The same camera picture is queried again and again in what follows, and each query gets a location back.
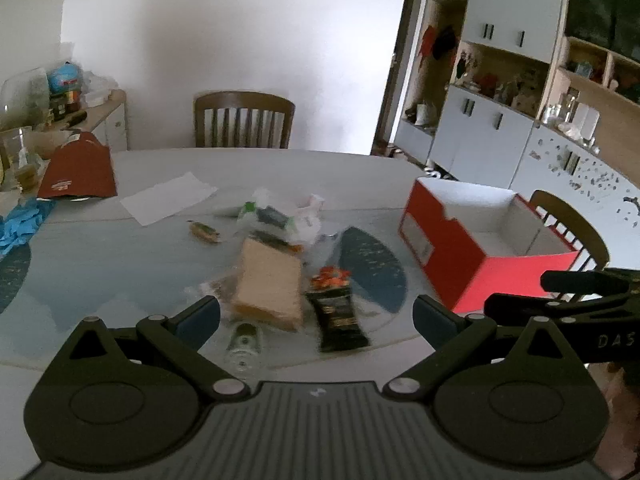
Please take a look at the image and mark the dark jars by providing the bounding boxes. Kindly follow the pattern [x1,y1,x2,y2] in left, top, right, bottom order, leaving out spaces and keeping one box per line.
[50,91,83,122]

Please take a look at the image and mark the black snack packet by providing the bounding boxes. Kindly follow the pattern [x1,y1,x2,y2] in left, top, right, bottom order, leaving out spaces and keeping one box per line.
[305,266,373,353]

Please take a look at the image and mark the clear plastic bag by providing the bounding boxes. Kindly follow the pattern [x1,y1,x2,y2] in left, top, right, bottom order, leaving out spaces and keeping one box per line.
[82,70,115,107]

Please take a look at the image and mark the small candy bar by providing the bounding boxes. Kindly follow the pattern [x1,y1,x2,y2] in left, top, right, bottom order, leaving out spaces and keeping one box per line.
[188,220,222,244]

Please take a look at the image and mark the dark blue leaf-shaped mat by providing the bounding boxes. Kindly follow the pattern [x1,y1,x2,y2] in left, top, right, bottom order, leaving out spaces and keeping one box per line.
[332,226,408,313]

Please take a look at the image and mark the white green plastic packet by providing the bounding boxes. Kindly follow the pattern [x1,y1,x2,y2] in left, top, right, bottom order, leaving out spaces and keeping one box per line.
[237,187,321,248]

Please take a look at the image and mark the red hanging cloth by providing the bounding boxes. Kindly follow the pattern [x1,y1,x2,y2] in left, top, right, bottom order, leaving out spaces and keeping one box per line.
[419,25,437,68]

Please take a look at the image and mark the red cardboard box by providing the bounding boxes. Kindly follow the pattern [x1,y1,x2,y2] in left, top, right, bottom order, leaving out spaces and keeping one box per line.
[398,176,581,312]

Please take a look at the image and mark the white paper sheet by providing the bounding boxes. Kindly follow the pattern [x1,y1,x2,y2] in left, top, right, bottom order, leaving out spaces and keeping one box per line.
[120,171,219,227]

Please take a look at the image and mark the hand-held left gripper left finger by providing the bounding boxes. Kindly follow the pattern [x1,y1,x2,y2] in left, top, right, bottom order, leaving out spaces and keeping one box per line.
[60,295,251,401]

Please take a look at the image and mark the white sideboard wooden top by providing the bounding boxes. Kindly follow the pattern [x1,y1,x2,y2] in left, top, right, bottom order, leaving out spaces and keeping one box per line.
[75,89,128,152]

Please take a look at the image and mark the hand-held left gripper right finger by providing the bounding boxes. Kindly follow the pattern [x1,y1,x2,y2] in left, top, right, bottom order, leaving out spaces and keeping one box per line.
[382,294,586,401]

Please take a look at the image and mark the white tube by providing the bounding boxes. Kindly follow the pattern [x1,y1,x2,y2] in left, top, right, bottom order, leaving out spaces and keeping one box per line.
[214,204,251,221]

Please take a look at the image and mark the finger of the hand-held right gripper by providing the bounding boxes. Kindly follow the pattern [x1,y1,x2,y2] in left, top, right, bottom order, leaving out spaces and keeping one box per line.
[541,269,632,295]
[484,292,608,328]

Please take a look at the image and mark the wooden chair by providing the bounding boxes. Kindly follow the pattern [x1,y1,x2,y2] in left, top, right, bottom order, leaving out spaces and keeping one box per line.
[529,190,611,287]
[193,91,296,150]

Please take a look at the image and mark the sliced bread packet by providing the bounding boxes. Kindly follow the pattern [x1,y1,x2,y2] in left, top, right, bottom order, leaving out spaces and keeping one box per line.
[230,237,306,332]

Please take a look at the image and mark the white wall cabinet unit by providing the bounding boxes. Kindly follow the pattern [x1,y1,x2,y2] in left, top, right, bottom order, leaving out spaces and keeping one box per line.
[392,0,640,241]

